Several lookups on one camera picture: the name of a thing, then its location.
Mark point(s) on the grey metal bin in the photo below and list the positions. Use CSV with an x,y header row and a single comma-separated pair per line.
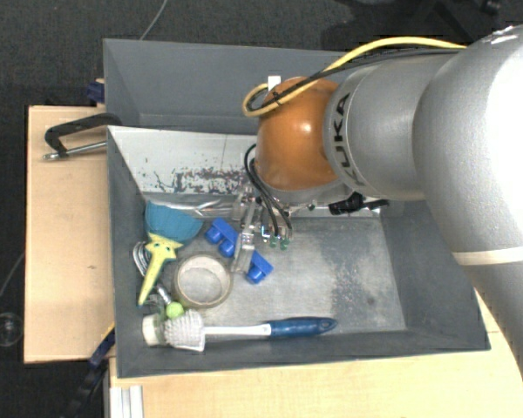
x,y
314,277

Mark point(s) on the black cylinder on white bracket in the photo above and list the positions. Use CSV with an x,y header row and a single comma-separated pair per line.
x,y
346,205

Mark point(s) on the blue plastic toy block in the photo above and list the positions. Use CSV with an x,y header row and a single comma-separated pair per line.
x,y
221,232

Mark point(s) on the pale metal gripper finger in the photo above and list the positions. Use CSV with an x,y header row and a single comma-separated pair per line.
x,y
244,251
243,206

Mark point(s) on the yellow starfish toy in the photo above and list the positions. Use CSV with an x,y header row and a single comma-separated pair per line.
x,y
157,255

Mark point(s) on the small green ball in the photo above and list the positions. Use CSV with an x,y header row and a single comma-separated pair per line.
x,y
174,310

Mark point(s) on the teal blue bowl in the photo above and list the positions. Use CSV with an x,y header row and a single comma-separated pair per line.
x,y
170,222

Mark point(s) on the pale wood flat board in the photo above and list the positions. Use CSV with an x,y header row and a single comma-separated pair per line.
x,y
65,233

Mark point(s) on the brown tape roll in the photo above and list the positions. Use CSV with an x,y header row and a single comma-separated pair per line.
x,y
187,296

